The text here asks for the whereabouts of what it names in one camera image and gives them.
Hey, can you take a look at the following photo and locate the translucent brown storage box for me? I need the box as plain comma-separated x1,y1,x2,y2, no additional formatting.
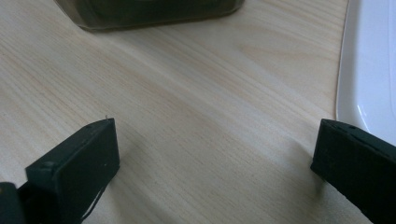
53,0,246,34

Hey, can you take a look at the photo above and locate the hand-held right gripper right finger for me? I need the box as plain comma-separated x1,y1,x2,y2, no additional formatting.
310,118,396,224

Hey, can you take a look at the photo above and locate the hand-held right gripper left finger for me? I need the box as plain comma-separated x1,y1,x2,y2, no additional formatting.
18,118,121,224

